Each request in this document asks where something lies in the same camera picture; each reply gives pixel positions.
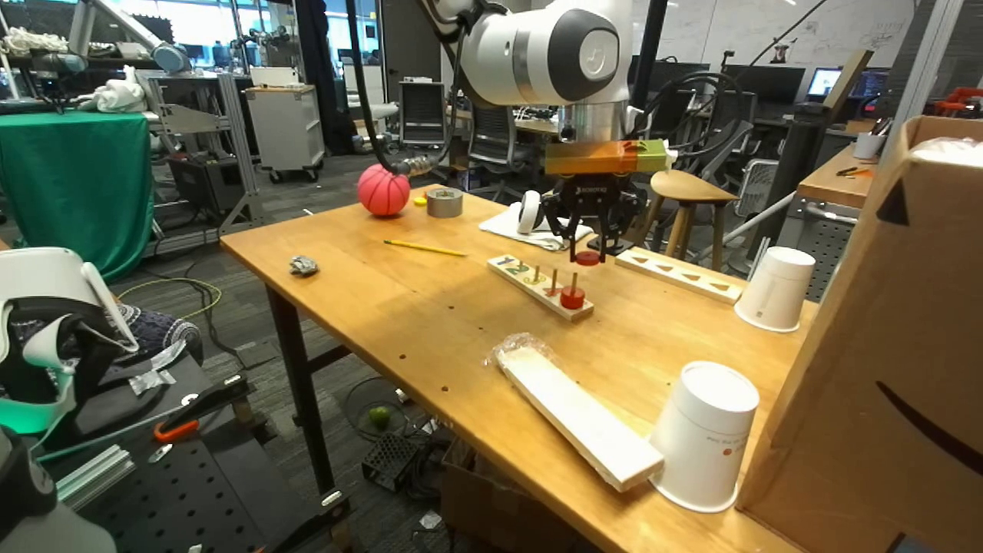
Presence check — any white paper cup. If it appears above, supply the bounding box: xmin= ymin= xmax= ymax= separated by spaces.
xmin=653 ymin=360 xmax=760 ymax=513
xmin=734 ymin=245 xmax=813 ymax=332

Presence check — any white paper cup far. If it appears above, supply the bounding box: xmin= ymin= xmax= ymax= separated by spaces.
xmin=734 ymin=245 xmax=813 ymax=332

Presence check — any small grey object on table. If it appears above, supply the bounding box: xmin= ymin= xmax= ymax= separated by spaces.
xmin=289 ymin=254 xmax=321 ymax=280

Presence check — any white round camera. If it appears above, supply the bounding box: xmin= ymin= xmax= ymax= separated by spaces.
xmin=516 ymin=191 xmax=542 ymax=238

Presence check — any orange green wrist camera mount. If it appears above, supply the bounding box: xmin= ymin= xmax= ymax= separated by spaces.
xmin=543 ymin=141 xmax=670 ymax=175

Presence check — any white board in plastic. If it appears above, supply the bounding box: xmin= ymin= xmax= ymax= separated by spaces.
xmin=492 ymin=336 xmax=665 ymax=493

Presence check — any pink basketball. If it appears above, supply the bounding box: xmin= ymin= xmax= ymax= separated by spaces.
xmin=356 ymin=164 xmax=409 ymax=219

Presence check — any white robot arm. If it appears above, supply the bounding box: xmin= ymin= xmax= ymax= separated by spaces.
xmin=422 ymin=0 xmax=634 ymax=108

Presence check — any large cardboard box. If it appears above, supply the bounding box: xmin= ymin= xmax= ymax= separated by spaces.
xmin=739 ymin=116 xmax=983 ymax=553

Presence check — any green cloth covered table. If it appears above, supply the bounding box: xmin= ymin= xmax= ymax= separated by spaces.
xmin=0 ymin=112 xmax=153 ymax=280

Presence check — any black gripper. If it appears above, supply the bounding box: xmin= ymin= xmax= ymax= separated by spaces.
xmin=542 ymin=175 xmax=647 ymax=258

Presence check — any grey tape roll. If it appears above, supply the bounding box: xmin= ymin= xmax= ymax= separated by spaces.
xmin=423 ymin=187 xmax=465 ymax=219

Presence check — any white paper cup near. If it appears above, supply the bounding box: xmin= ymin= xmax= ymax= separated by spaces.
xmin=653 ymin=360 xmax=760 ymax=513

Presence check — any yellow pencil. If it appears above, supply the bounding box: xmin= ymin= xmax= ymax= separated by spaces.
xmin=382 ymin=239 xmax=467 ymax=258

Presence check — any red ring disc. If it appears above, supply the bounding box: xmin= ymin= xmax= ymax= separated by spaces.
xmin=576 ymin=252 xmax=607 ymax=267
xmin=559 ymin=290 xmax=586 ymax=311

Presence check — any white VR headset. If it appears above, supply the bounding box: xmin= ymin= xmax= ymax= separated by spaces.
xmin=0 ymin=245 xmax=138 ymax=437

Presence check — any wooden stool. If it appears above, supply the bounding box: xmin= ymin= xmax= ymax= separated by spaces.
xmin=653 ymin=169 xmax=734 ymax=263

